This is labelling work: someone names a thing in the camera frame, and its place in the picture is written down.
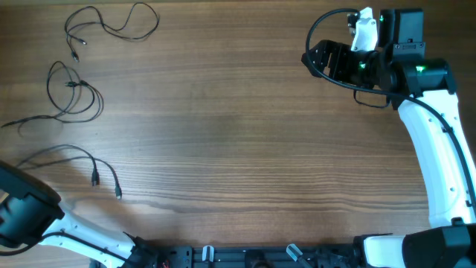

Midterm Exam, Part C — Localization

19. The thick black USB cable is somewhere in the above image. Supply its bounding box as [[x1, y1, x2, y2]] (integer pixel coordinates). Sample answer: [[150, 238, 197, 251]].
[[14, 144, 123, 200]]

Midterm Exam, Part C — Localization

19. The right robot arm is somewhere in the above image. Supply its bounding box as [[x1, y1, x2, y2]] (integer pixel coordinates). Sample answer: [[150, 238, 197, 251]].
[[286, 8, 475, 267]]

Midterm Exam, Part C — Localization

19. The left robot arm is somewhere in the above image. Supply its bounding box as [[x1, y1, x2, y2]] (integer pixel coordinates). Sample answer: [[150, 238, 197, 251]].
[[1, 162, 164, 268]]

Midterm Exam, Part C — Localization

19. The right camera black cable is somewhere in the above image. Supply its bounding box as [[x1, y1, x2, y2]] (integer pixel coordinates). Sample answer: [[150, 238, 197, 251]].
[[304, 7, 476, 209]]

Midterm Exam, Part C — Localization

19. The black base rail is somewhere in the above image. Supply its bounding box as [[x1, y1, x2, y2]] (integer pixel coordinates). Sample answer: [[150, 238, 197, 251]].
[[154, 243, 365, 268]]

